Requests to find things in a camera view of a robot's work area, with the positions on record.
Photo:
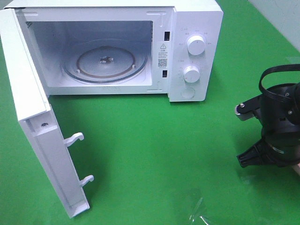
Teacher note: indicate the white microwave oven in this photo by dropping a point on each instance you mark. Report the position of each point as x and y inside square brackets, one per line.
[51, 27]

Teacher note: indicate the white partition panel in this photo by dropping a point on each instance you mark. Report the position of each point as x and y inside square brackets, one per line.
[284, 15]

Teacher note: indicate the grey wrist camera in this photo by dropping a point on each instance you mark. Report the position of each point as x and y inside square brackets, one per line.
[248, 109]

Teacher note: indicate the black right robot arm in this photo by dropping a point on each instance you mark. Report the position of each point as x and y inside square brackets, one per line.
[289, 90]

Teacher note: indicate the green table mat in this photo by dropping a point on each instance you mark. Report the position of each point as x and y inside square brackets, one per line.
[142, 148]

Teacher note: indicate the white microwave knob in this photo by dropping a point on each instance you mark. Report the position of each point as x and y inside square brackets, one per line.
[196, 44]
[191, 74]

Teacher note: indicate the white round door button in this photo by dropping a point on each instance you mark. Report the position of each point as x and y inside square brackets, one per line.
[188, 93]

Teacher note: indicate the white microwave door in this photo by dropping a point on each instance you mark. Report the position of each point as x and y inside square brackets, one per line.
[37, 119]

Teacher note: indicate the glass microwave turntable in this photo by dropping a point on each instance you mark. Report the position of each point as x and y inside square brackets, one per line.
[106, 60]

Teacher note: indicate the pink plate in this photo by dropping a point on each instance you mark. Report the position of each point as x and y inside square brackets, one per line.
[296, 168]

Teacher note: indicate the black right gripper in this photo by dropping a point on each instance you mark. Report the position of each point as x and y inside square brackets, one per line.
[280, 142]

